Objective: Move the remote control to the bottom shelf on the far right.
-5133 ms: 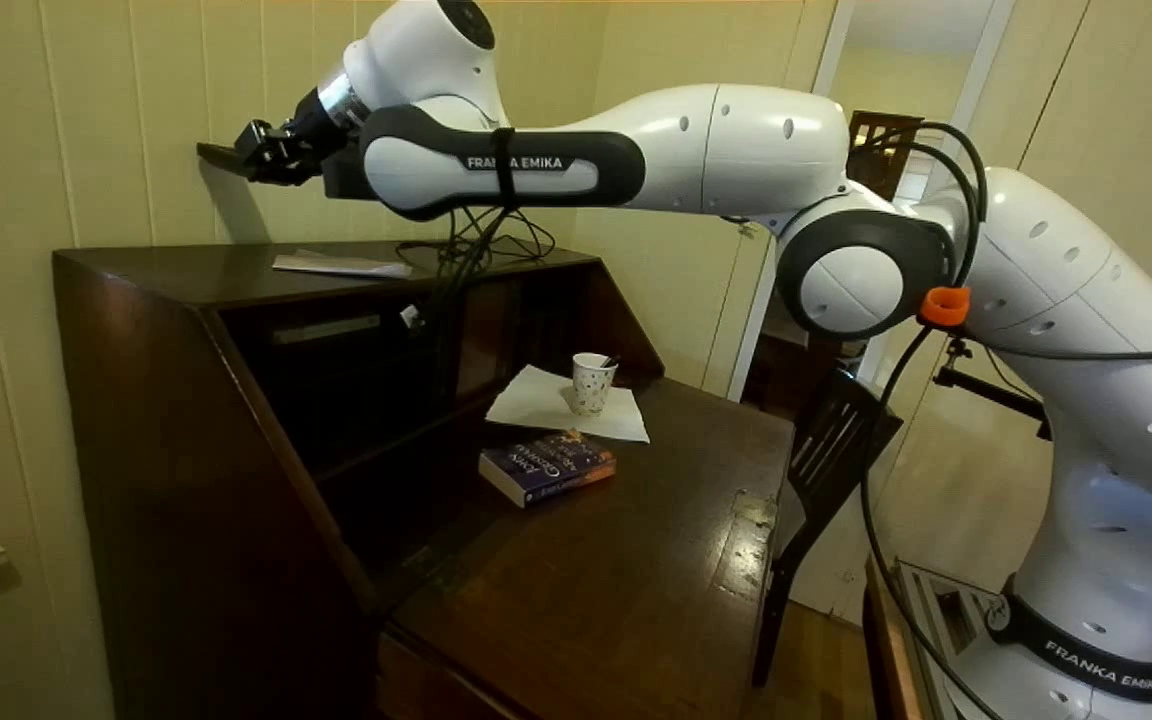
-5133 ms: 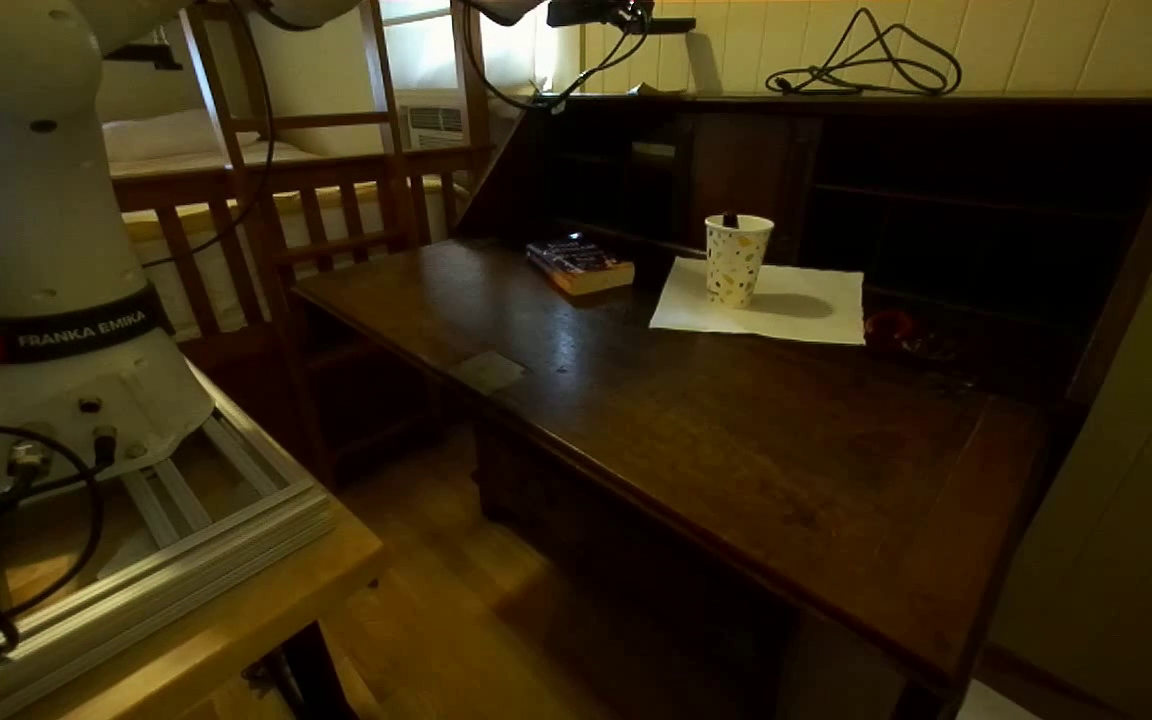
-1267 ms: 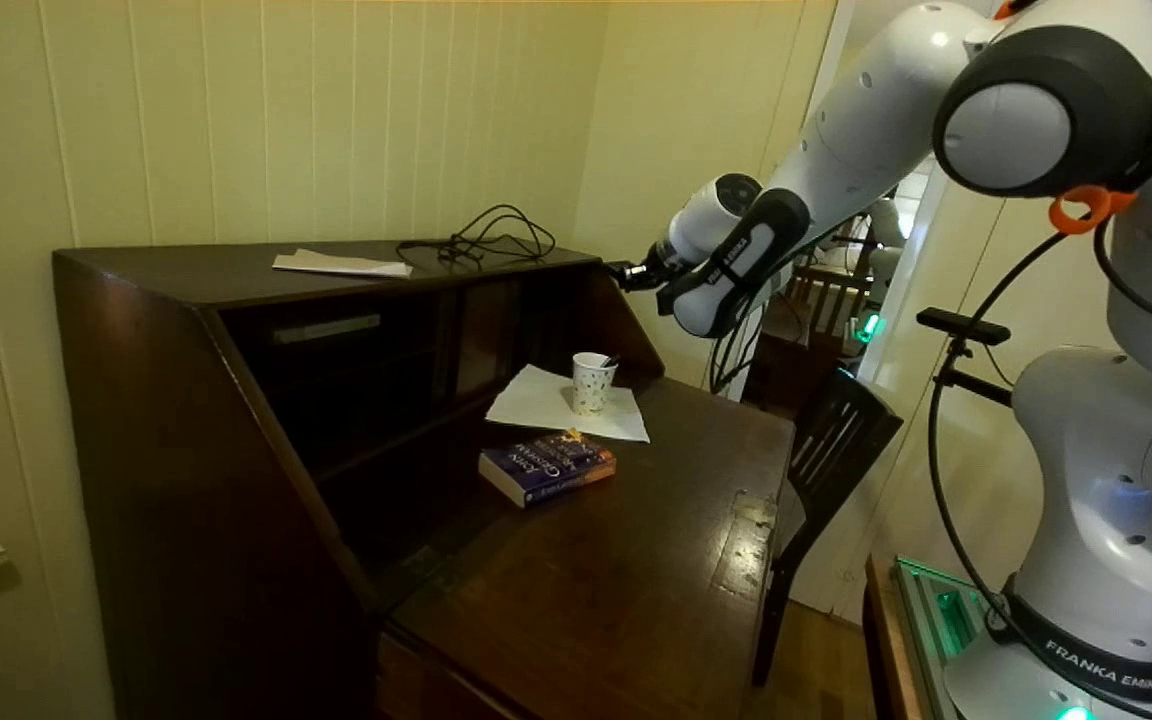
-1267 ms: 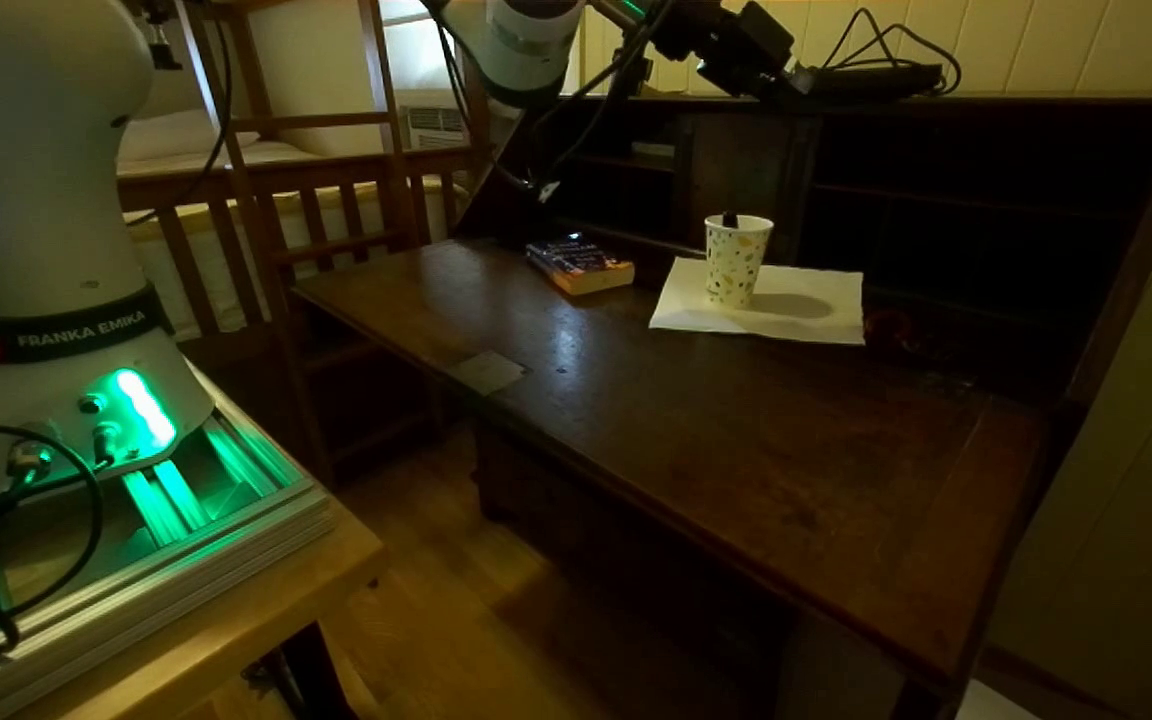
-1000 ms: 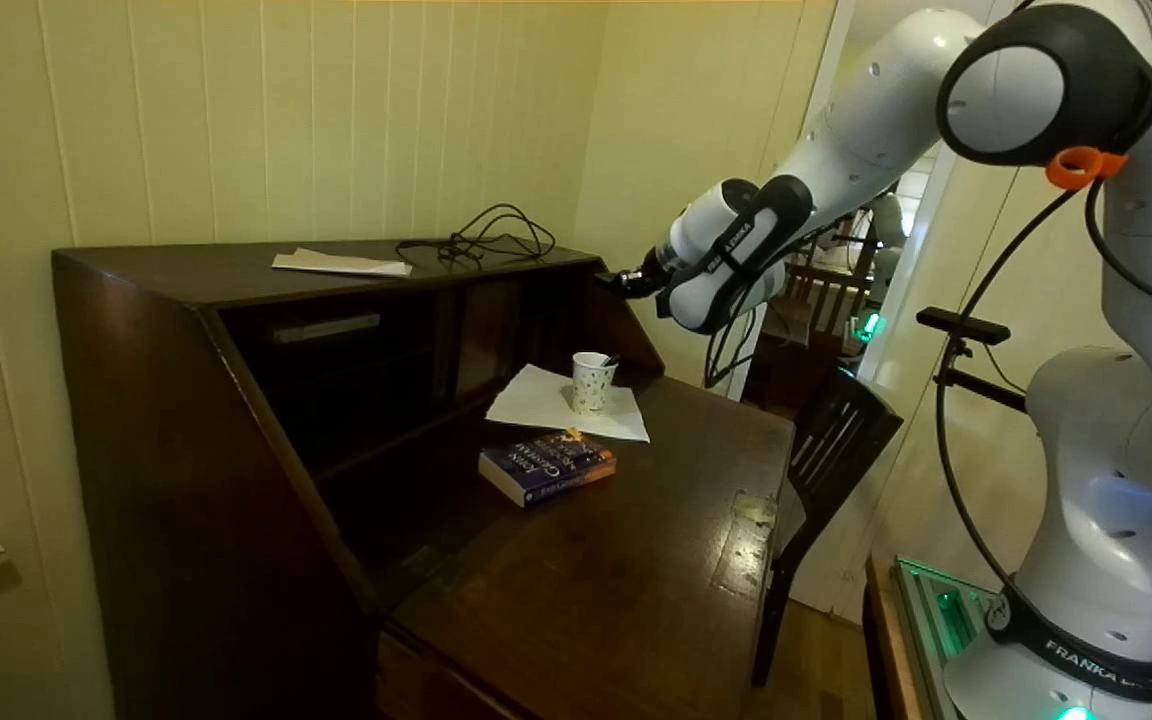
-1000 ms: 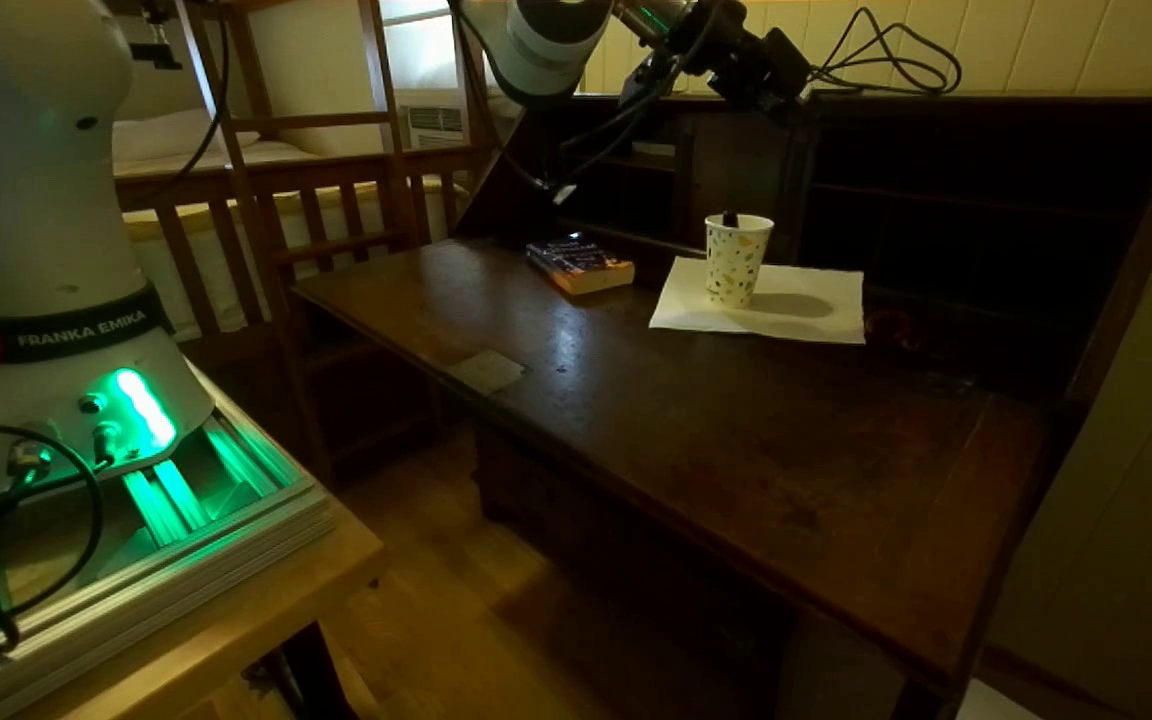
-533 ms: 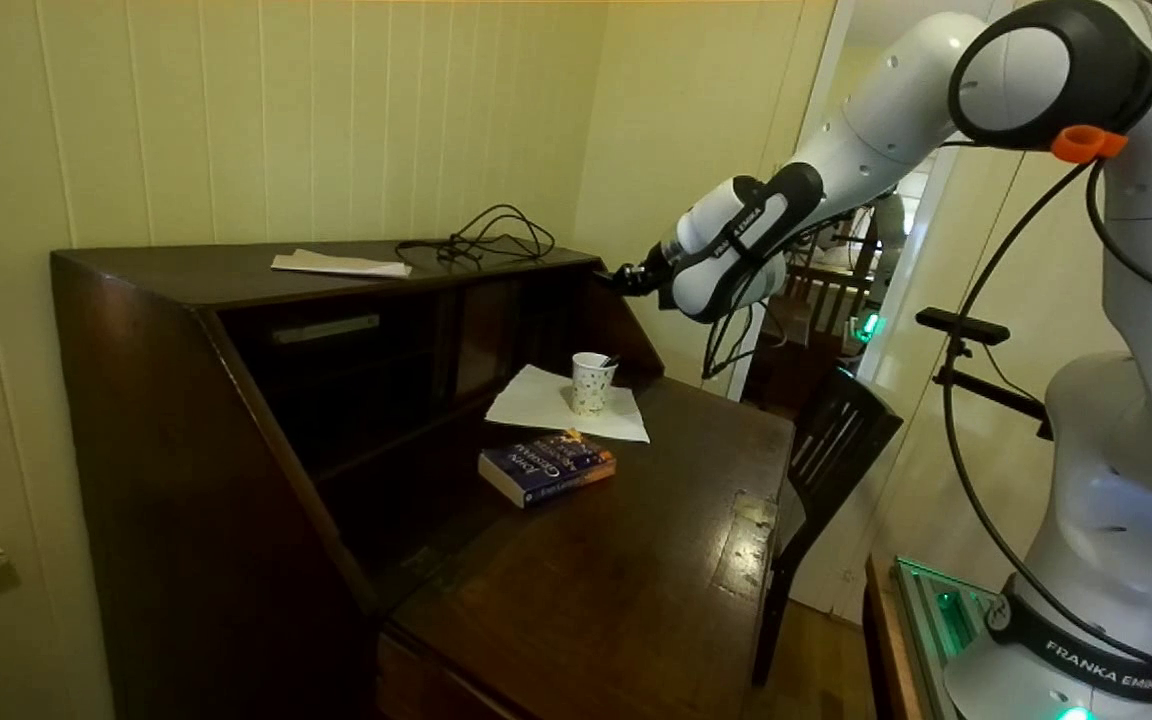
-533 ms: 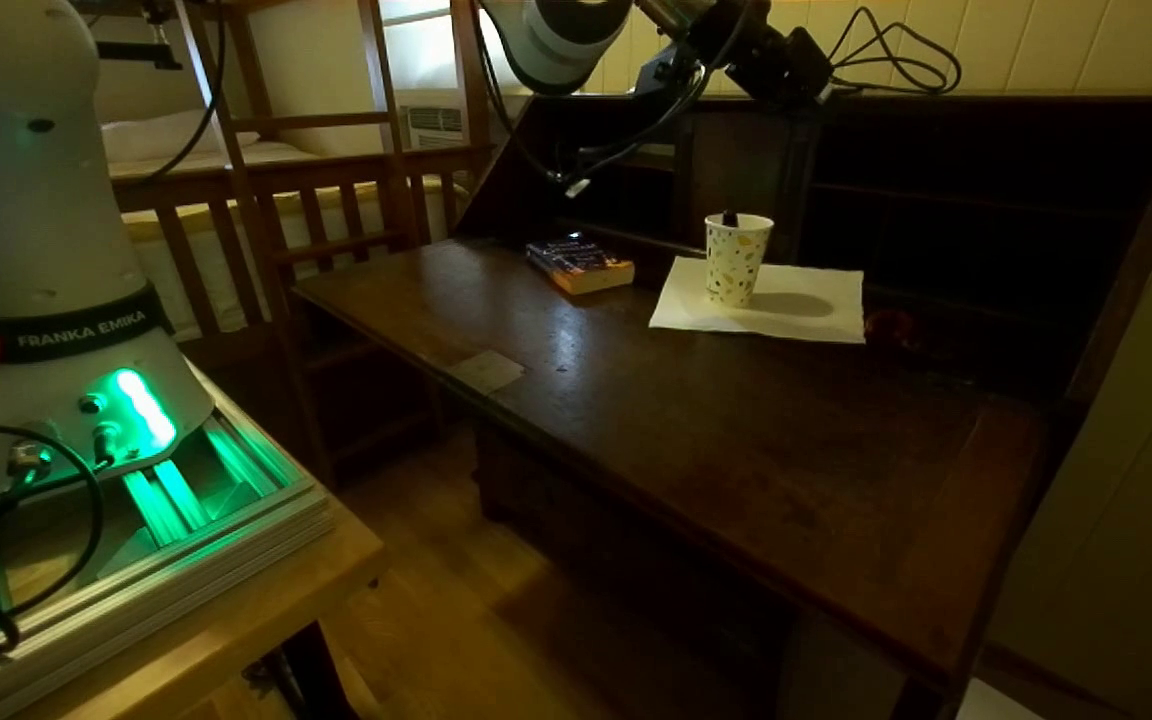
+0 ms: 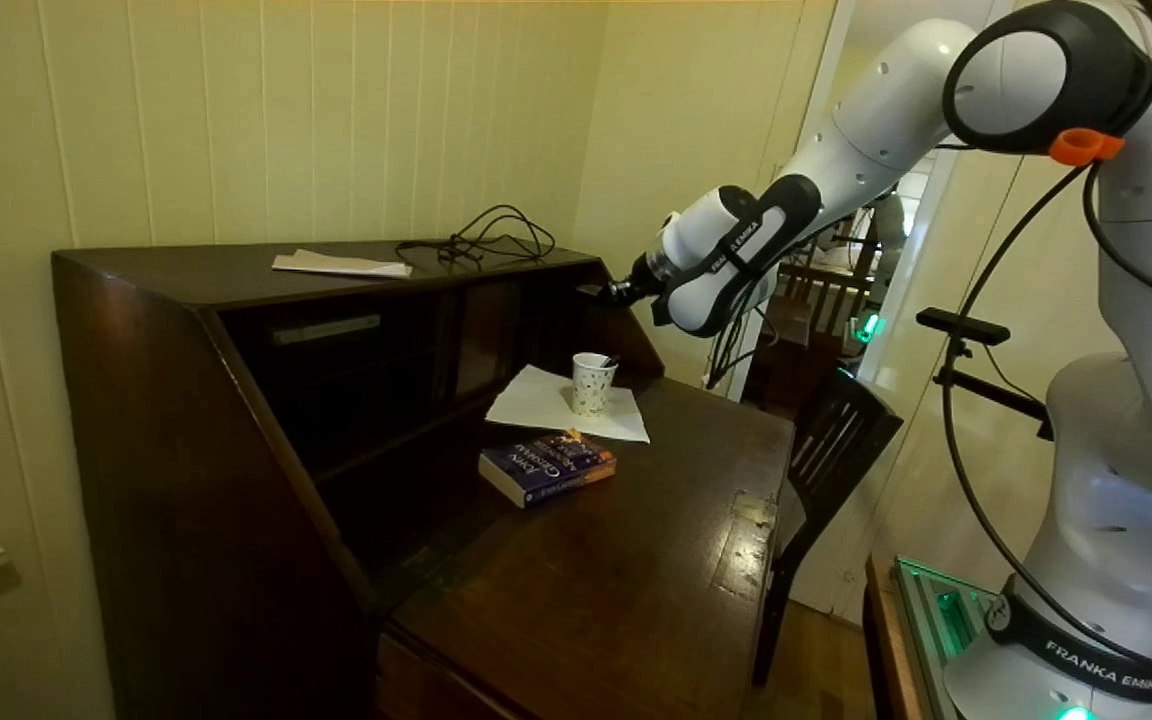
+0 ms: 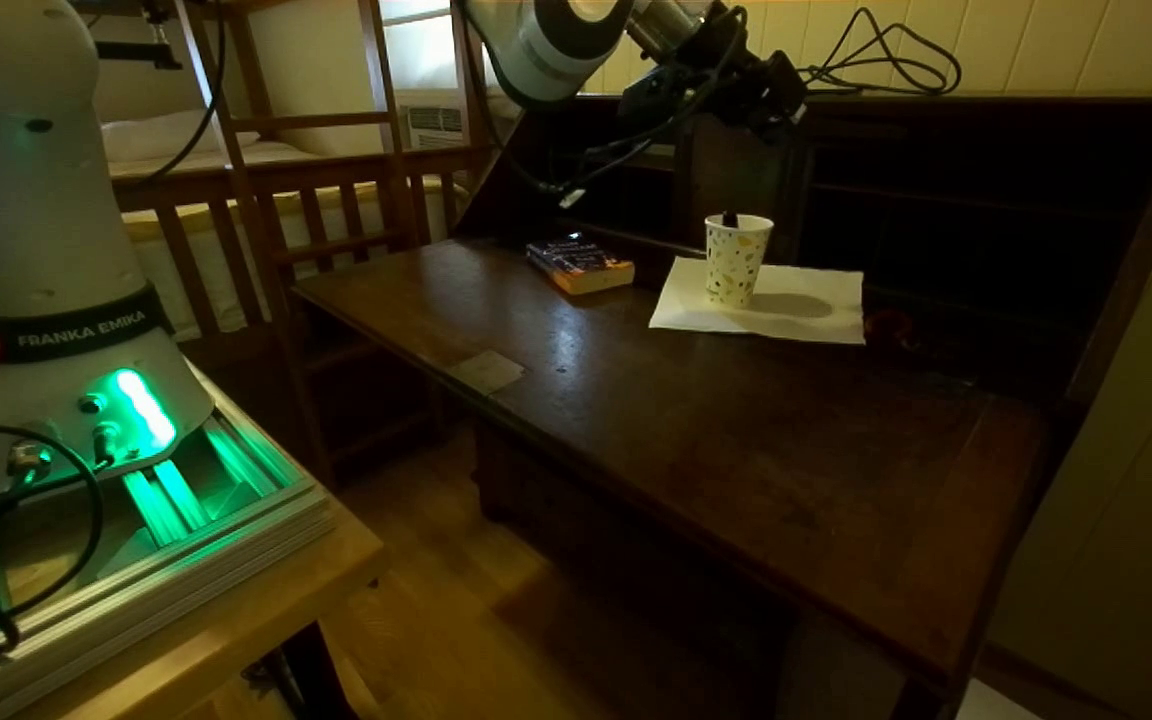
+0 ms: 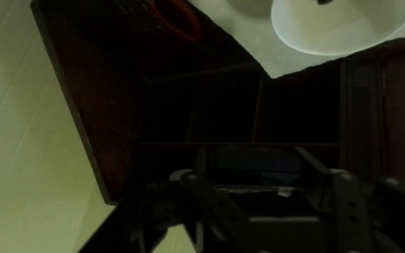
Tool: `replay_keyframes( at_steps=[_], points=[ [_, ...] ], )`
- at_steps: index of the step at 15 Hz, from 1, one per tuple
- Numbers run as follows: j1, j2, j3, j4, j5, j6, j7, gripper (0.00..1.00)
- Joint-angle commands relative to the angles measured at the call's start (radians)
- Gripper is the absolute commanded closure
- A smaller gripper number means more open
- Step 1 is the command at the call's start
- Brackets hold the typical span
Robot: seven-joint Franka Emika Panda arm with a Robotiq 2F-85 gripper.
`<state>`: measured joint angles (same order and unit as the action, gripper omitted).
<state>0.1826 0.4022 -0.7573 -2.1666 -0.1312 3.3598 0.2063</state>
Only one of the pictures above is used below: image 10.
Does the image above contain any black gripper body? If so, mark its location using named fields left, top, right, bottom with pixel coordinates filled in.
left=654, top=4, right=771, bottom=133

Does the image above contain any white dotted paper cup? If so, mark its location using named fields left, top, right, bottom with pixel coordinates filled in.
left=701, top=208, right=780, bottom=316

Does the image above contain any white paper sheet under cup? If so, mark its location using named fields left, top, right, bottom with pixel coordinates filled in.
left=644, top=253, right=872, bottom=353

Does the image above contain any blue John Grisham book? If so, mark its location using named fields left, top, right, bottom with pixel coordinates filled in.
left=521, top=237, right=641, bottom=299

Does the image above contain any dark wooden secretary desk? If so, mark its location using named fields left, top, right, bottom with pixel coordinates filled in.
left=289, top=88, right=1152, bottom=720

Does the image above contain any dark wooden slatted chair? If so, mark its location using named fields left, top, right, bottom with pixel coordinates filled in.
left=267, top=145, right=499, bottom=493

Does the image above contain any white bed mattress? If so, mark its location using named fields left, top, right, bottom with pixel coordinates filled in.
left=101, top=102, right=382, bottom=183

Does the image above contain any wooden robot mounting table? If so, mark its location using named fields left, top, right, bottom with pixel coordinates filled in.
left=0, top=371, right=389, bottom=720

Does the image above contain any black cable strapped to arm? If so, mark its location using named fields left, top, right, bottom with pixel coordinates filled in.
left=515, top=19, right=753, bottom=210

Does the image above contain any black coiled cable on desk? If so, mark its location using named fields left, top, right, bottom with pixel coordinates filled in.
left=798, top=4, right=970, bottom=99

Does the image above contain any window with white frame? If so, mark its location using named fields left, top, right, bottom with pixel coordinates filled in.
left=374, top=0, right=478, bottom=150

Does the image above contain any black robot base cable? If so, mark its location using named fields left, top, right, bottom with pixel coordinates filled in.
left=0, top=418, right=108, bottom=659

